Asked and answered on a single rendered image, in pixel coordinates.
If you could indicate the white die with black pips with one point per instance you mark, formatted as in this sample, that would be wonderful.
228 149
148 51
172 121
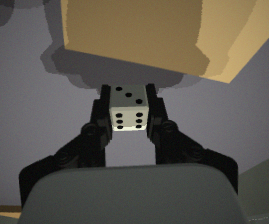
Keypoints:
128 107

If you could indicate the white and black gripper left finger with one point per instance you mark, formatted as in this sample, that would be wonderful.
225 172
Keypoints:
84 151

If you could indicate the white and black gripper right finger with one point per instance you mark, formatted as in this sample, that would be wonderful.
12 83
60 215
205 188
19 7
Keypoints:
173 146

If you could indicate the tan flat mat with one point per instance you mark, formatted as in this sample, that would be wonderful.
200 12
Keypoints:
212 39

